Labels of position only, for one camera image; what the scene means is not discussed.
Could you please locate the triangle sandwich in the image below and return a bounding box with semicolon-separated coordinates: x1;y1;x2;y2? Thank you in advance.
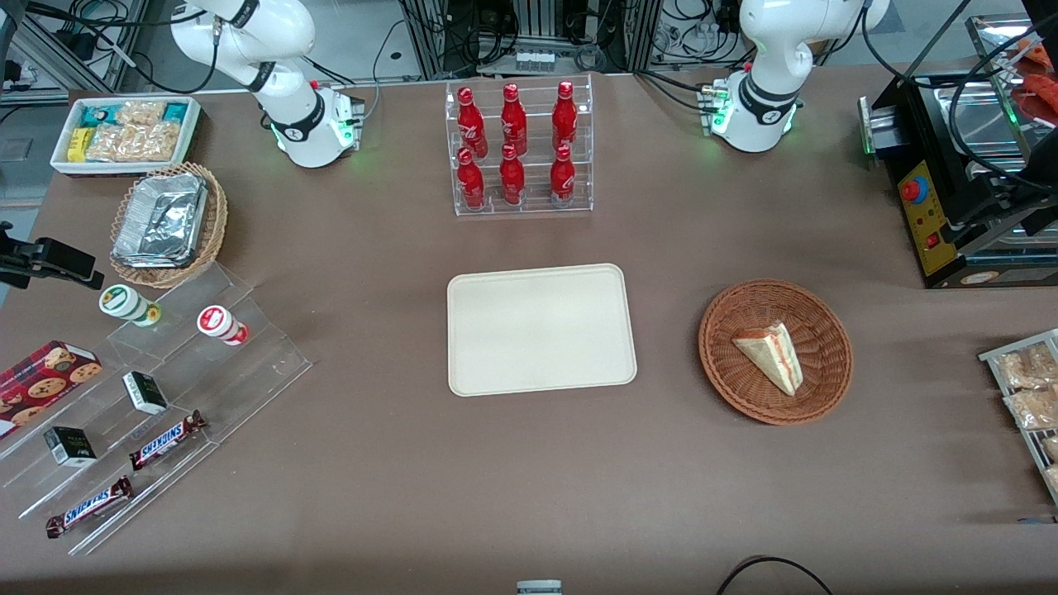
732;322;803;397

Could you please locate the cream plastic tray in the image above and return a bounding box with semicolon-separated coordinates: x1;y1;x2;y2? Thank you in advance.
447;264;638;397

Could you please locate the brown round wicker basket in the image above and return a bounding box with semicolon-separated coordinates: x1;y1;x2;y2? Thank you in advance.
698;279;853;426

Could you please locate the light tan wicker basket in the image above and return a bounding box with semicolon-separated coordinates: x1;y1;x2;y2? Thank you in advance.
110;162;228;289

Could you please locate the silver foil tray stack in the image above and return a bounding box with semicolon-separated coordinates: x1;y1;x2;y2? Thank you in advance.
113;174;207;268

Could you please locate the chrome tray with orange food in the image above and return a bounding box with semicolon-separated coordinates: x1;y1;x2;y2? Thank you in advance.
965;12;1058;125

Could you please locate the clear acrylic bottle rack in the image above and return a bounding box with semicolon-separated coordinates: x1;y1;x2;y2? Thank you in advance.
445;74;594;217

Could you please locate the red cola bottle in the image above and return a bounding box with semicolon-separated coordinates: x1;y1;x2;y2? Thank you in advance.
501;83;528;156
457;87;488;158
550;144;576;202
552;80;578;151
499;144;526;206
457;147;486;210

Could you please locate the red lid yogurt cup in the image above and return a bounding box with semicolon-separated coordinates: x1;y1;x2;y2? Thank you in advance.
197;305;250;346

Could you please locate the clear acrylic stepped stand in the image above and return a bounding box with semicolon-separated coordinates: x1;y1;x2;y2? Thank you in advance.
0;263;313;556

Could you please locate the white rectangular snack bin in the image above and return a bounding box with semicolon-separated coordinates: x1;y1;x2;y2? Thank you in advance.
51;96;203;177

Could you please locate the Snickers chocolate bar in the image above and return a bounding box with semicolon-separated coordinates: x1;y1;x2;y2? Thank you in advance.
129;411;207;472
45;475;135;539

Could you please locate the small black carton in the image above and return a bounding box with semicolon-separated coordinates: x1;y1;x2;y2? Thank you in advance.
44;426;98;469
122;371;169;416

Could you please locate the green lid yogurt cup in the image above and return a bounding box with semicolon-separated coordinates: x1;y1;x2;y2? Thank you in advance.
99;284;162;327

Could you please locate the black machine with yellow panel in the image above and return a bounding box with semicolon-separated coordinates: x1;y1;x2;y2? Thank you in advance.
858;70;1058;290

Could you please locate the large clear cookie bag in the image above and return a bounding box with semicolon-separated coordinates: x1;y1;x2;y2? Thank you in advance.
87;122;184;163

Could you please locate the red tartan cookie box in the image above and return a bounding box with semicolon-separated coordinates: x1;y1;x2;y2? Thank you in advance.
0;340;103;439

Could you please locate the aluminium equipment rack with cables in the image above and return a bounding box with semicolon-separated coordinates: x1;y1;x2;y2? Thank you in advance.
397;0;745;77

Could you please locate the thin black cable arc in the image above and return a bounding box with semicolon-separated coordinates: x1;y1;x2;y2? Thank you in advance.
716;555;836;595

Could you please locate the thick black cable loop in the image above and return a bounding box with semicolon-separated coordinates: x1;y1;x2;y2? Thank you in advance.
949;33;1058;179

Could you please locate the black clamp mount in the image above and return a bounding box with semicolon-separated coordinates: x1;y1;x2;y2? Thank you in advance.
0;221;106;291

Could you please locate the grey wire rack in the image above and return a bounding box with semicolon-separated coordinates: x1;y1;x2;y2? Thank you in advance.
979;329;1058;507

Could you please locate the grey aluminium frame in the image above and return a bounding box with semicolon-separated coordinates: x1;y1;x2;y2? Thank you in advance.
0;0;154;104

